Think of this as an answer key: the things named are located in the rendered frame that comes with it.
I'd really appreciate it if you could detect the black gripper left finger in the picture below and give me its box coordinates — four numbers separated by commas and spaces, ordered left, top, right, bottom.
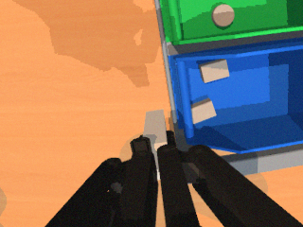
45, 111, 160, 227

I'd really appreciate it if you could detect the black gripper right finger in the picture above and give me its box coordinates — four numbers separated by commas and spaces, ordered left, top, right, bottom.
154, 109, 303, 227

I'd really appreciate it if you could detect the grey shelf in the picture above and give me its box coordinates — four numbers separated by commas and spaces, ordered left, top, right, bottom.
154, 0, 303, 176

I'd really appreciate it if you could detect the blue bin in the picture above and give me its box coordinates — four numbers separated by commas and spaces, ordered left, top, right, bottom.
173, 38, 303, 154

